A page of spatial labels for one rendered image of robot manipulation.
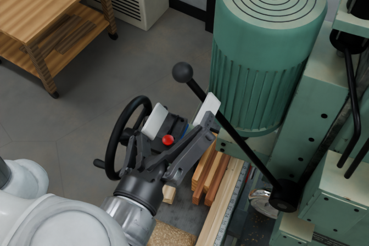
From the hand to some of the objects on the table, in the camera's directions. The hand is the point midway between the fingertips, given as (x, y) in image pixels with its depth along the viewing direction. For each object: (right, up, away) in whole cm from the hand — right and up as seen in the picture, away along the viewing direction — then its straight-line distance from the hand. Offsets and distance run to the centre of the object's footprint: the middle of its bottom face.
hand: (184, 107), depth 72 cm
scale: (+16, -16, +33) cm, 40 cm away
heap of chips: (-5, -34, +28) cm, 44 cm away
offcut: (-5, -24, +35) cm, 42 cm away
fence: (+16, -19, +38) cm, 45 cm away
